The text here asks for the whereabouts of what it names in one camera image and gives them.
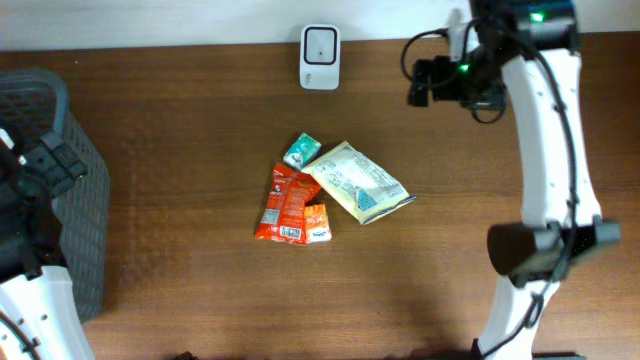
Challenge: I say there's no cream snack bag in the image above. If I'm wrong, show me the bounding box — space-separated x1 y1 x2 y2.
302 141 416 225

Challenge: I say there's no teal tissue pack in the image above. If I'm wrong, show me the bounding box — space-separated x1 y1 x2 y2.
283 133 321 171

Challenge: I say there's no orange tissue pack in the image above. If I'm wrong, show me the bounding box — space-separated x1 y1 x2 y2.
304 204 332 244

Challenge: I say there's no red snack bag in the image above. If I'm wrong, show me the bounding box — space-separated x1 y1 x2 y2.
255 164 321 245

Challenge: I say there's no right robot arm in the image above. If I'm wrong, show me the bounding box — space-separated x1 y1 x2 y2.
402 1 621 359

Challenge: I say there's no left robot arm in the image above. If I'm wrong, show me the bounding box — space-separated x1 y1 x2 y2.
1 122 94 359

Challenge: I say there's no white barcode scanner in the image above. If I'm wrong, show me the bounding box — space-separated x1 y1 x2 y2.
299 24 341 91

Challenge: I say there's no grey plastic mesh basket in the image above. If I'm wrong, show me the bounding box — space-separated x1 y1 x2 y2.
1 69 111 323

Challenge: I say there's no right black cable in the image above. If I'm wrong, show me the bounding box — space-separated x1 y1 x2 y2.
399 19 581 360

